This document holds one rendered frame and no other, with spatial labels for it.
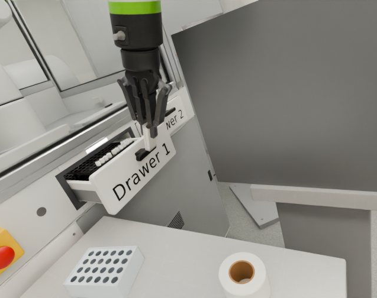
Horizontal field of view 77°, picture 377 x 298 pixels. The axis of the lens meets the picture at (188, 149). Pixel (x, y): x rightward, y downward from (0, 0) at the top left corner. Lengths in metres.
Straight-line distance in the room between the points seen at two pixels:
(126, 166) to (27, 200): 0.23
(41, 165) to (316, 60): 0.62
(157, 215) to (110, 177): 0.40
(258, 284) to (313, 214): 0.33
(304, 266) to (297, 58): 0.34
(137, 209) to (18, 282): 0.37
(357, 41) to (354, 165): 0.22
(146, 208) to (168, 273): 0.43
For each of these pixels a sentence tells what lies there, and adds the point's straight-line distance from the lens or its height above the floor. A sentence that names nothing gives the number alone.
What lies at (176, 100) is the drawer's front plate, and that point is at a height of 0.92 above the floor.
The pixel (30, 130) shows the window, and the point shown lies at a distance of 0.68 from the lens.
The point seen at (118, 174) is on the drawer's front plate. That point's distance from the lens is 0.60.
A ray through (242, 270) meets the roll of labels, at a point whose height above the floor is 0.78.
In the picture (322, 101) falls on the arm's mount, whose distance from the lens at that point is 0.49.
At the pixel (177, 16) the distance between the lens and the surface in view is 2.28.
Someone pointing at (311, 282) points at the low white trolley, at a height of 0.76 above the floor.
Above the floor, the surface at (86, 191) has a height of 0.87.
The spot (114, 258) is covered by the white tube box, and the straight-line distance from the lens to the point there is 0.53.
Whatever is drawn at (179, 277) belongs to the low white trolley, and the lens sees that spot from 0.48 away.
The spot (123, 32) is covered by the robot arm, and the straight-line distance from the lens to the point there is 0.47.
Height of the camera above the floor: 1.12
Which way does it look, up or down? 23 degrees down
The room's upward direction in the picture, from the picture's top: 20 degrees counter-clockwise
